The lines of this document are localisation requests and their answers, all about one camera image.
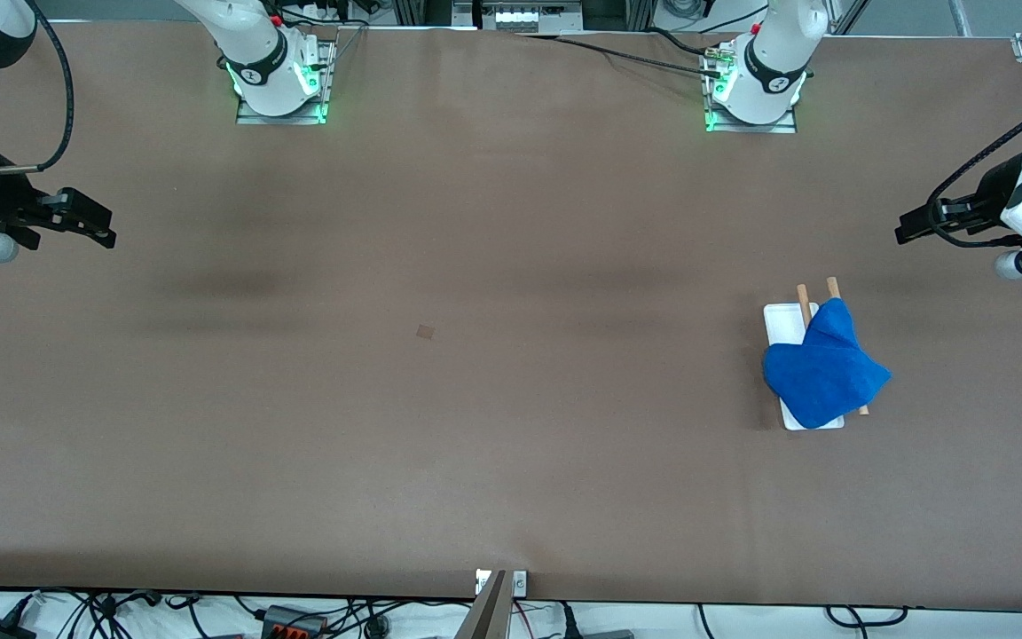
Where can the aluminium right arm base plate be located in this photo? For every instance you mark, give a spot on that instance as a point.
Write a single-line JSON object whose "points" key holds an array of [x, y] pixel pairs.
{"points": [[280, 120]]}

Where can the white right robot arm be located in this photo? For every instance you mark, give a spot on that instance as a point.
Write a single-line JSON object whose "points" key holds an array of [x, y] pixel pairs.
{"points": [[254, 53]]}

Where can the aluminium left arm base plate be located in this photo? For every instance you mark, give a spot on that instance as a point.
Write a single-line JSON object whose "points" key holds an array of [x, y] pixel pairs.
{"points": [[750, 128]]}

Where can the white table edge bracket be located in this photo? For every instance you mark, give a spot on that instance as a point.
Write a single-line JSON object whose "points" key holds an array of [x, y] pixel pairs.
{"points": [[520, 583]]}

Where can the blue towel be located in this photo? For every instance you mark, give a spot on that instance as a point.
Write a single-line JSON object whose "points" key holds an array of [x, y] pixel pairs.
{"points": [[821, 373]]}

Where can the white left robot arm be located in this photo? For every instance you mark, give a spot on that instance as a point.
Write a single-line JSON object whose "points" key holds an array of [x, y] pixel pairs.
{"points": [[773, 62]]}

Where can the white power strip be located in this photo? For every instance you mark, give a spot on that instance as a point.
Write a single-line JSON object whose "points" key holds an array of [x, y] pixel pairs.
{"points": [[524, 16]]}

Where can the grey camera mount pole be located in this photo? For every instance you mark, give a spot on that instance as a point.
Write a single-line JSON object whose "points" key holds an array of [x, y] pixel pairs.
{"points": [[489, 617]]}

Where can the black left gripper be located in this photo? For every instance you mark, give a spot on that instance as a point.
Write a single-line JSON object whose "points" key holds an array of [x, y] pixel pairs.
{"points": [[993, 189]]}

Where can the black orange connector block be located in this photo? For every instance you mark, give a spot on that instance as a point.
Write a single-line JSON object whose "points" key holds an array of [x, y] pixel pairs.
{"points": [[294, 626]]}

